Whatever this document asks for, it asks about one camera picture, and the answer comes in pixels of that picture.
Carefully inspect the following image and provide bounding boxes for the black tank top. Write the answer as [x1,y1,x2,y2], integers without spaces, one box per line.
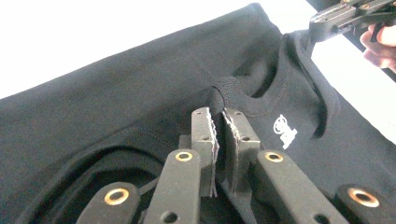
[0,2,396,224]

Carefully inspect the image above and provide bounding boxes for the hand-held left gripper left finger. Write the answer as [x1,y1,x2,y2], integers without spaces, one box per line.
[190,106,220,199]

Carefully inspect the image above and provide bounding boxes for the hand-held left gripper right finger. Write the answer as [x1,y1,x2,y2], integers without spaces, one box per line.
[221,106,262,194]

